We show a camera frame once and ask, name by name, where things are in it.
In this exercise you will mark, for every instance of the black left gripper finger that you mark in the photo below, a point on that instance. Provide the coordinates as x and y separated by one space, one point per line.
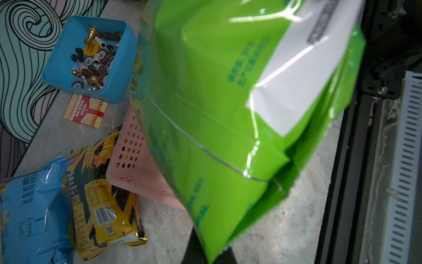
194 253

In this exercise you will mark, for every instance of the black yellow potato chips bag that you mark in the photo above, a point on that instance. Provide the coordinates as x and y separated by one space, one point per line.
104 215

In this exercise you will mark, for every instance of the blue potato chips bag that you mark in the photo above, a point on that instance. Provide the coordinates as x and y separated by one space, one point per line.
36 216

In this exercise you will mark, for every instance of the green potato chips bag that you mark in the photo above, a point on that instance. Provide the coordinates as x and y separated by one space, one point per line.
235 97

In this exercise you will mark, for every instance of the pink perforated plastic basket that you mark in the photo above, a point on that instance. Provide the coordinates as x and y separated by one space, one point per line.
132 167

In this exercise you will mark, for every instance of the red yellow matchbox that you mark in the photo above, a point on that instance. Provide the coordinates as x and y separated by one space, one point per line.
85 110

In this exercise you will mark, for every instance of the assorted small parts in tray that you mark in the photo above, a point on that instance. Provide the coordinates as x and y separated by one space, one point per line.
95 59

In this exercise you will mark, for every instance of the blue plastic tray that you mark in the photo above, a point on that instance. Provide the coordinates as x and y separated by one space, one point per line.
57 71

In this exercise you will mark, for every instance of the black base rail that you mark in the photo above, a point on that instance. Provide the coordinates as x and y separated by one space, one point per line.
355 212

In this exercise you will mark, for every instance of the white slotted cable duct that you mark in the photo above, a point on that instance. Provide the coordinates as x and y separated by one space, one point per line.
403 188

